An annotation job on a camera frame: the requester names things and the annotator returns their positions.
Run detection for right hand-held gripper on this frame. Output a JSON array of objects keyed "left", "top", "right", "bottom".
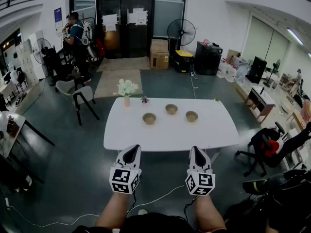
[{"left": 185, "top": 146, "right": 216, "bottom": 197}]

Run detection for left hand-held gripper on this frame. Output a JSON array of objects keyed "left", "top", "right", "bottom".
[{"left": 109, "top": 145, "right": 142, "bottom": 195}]

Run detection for tan bowl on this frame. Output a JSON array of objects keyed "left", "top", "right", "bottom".
[
  {"left": 185, "top": 110, "right": 199, "bottom": 123},
  {"left": 142, "top": 112, "right": 157, "bottom": 126},
  {"left": 165, "top": 103, "right": 179, "bottom": 116}
]

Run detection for person's left forearm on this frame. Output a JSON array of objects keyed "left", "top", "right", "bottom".
[{"left": 94, "top": 192, "right": 131, "bottom": 230}]

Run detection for person's right forearm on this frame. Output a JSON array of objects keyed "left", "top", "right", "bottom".
[{"left": 194, "top": 194, "right": 227, "bottom": 232}]

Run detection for black office chair red cushion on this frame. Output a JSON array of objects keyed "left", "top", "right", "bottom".
[{"left": 234, "top": 121, "right": 311, "bottom": 177}]

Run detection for person's black clothing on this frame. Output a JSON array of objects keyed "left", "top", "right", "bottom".
[{"left": 72, "top": 212, "right": 229, "bottom": 233}]

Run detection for white flowers in pink vase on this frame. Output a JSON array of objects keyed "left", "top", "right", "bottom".
[{"left": 113, "top": 79, "right": 139, "bottom": 108}]

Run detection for large tan floor mat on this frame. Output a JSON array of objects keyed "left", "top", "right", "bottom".
[{"left": 93, "top": 69, "right": 143, "bottom": 99}]

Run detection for grey chair with black legs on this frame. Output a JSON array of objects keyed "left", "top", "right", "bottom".
[{"left": 55, "top": 79, "right": 101, "bottom": 126}]

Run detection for white and wood side table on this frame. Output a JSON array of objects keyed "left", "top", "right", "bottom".
[{"left": 244, "top": 85, "right": 276, "bottom": 125}]

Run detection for black equipment pile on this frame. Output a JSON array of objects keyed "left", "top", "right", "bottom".
[{"left": 223, "top": 168, "right": 311, "bottom": 233}]

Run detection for tan door mat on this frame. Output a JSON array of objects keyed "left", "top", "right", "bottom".
[{"left": 96, "top": 56, "right": 151, "bottom": 73}]

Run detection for cluster of clear water jugs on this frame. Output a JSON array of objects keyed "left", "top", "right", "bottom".
[{"left": 216, "top": 57, "right": 250, "bottom": 83}]

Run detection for yellow and black case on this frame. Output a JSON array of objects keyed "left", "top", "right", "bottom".
[{"left": 173, "top": 50, "right": 194, "bottom": 73}]

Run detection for black washing machine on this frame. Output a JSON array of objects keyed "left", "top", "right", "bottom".
[{"left": 194, "top": 41, "right": 224, "bottom": 76}]

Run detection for low wooden table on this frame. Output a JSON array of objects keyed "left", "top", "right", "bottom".
[{"left": 286, "top": 109, "right": 307, "bottom": 131}]

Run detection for brown cardboard box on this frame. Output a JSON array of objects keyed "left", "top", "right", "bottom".
[{"left": 149, "top": 38, "right": 170, "bottom": 70}]

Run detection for black speaker cabinet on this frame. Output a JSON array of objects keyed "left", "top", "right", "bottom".
[{"left": 245, "top": 56, "right": 267, "bottom": 84}]

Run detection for flat cardboard sheet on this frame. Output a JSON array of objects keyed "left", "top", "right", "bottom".
[{"left": 227, "top": 49, "right": 242, "bottom": 60}]

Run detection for red bag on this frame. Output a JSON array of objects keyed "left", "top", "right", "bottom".
[{"left": 96, "top": 38, "right": 105, "bottom": 58}]

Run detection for black framed glass door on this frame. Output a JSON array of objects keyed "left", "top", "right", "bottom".
[{"left": 69, "top": 0, "right": 188, "bottom": 59}]

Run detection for small black standing fan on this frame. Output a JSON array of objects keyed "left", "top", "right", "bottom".
[{"left": 263, "top": 59, "right": 282, "bottom": 88}]

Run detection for black mesh chair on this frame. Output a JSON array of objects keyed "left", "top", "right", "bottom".
[{"left": 43, "top": 46, "right": 76, "bottom": 86}]

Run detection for brown desk box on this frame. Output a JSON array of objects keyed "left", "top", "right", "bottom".
[{"left": 6, "top": 115, "right": 20, "bottom": 138}]

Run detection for desk with black legs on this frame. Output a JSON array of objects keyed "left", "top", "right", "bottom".
[{"left": 0, "top": 110, "right": 55, "bottom": 184}]

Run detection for large black standing fan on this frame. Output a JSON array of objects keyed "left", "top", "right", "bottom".
[{"left": 167, "top": 18, "right": 196, "bottom": 58}]

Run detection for white paper notice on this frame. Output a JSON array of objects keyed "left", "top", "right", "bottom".
[
  {"left": 127, "top": 8, "right": 148, "bottom": 26},
  {"left": 102, "top": 13, "right": 120, "bottom": 33}
]

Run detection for black fan with grille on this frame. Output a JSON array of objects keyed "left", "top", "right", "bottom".
[{"left": 32, "top": 37, "right": 53, "bottom": 65}]

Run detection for fluorescent tube light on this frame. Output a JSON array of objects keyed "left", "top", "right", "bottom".
[{"left": 286, "top": 27, "right": 304, "bottom": 46}]

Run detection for white floor cable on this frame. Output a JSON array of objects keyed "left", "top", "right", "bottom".
[{"left": 4, "top": 184, "right": 187, "bottom": 228}]

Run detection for white power cable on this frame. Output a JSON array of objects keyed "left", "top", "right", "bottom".
[{"left": 190, "top": 75, "right": 198, "bottom": 100}]

